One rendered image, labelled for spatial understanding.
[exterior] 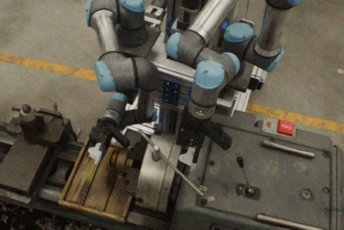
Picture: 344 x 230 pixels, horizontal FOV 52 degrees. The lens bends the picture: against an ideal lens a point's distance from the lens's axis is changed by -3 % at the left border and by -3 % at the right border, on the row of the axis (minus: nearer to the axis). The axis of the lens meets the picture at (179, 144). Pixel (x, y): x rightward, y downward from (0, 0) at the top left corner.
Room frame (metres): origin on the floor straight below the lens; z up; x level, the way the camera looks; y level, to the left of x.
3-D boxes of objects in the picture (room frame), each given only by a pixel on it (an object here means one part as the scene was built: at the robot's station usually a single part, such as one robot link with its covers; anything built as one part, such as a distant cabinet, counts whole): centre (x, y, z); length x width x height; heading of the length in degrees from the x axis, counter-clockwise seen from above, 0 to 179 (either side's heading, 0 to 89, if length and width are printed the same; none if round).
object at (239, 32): (1.26, -0.18, 1.33); 0.13 x 0.12 x 0.14; 65
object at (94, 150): (0.73, 0.33, 1.09); 0.09 x 0.06 x 0.03; 175
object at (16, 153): (0.77, 0.66, 0.95); 0.43 x 0.17 x 0.05; 175
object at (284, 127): (0.89, -0.40, 1.26); 0.06 x 0.06 x 0.02; 85
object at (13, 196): (0.76, 0.71, 0.90); 0.47 x 0.30 x 0.06; 175
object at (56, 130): (0.83, 0.62, 0.99); 0.20 x 0.10 x 0.05; 85
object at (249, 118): (0.90, -0.23, 1.24); 0.09 x 0.08 x 0.03; 85
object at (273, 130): (0.89, -0.38, 1.23); 0.13 x 0.08 x 0.05; 85
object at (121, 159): (0.72, 0.22, 1.08); 0.09 x 0.09 x 0.09; 85
